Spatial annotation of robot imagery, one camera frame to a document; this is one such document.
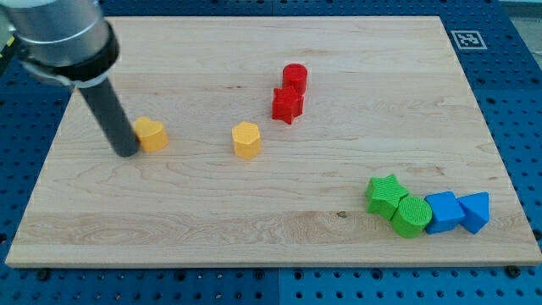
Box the red cylinder block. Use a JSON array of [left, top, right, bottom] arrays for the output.
[[282, 63, 308, 95]]

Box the wooden board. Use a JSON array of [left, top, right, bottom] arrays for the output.
[[6, 16, 541, 268]]

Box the green cylinder block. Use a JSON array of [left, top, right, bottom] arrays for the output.
[[390, 196, 433, 238]]

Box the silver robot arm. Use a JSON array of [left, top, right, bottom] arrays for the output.
[[1, 0, 140, 157]]

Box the yellow heart block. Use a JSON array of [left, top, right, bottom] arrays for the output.
[[135, 116, 169, 153]]

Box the yellow hexagon block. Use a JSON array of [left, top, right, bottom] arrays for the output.
[[232, 122, 262, 159]]

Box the red star block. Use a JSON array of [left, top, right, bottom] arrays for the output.
[[272, 86, 304, 125]]

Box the blue triangle block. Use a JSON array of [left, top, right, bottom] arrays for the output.
[[457, 191, 490, 235]]

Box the green star block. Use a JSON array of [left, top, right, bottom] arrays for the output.
[[365, 174, 410, 220]]

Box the white fiducial marker tag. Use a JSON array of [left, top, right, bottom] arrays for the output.
[[451, 30, 487, 50]]

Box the blue cube block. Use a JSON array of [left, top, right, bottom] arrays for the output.
[[424, 191, 466, 235]]

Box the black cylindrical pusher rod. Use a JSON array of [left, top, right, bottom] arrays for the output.
[[79, 78, 140, 157]]

